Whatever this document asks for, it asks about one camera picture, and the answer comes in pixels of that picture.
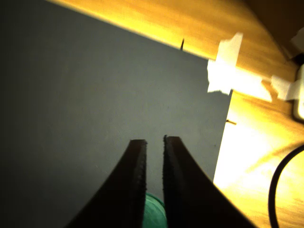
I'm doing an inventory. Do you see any white tape strip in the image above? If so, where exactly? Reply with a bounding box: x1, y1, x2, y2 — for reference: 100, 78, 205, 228
270, 75, 304, 102

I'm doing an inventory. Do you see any white tape patch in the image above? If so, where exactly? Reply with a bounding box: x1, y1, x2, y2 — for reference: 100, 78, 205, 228
206, 32, 273, 103

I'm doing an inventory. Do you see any round green lid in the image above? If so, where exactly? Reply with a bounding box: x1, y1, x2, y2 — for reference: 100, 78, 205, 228
144, 192, 167, 228

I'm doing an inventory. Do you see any black camera cable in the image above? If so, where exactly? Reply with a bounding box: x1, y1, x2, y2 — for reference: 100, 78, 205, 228
267, 144, 304, 228

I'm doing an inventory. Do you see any dark grey mat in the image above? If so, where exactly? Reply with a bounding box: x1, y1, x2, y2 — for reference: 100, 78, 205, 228
0, 0, 235, 228

